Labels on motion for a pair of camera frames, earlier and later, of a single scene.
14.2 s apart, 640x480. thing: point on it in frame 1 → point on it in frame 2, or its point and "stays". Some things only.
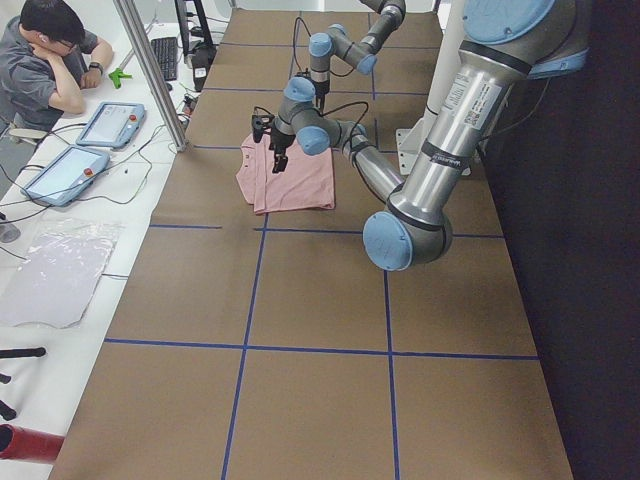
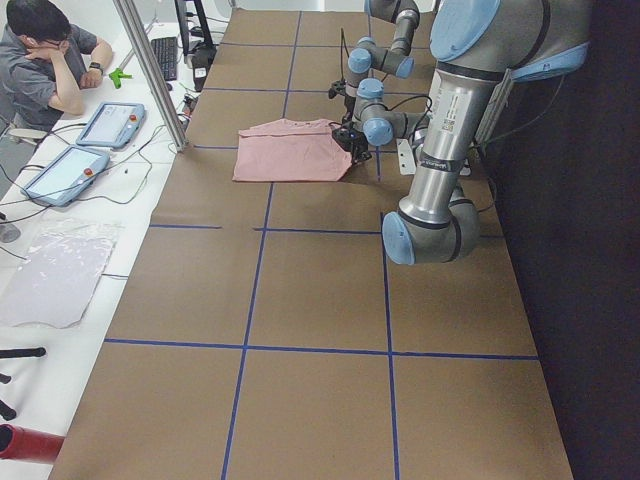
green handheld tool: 117,75 stays
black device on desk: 202,58 stays
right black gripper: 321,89 → 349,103
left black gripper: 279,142 → 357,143
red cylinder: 23,443 stays
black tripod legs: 5,411 stays
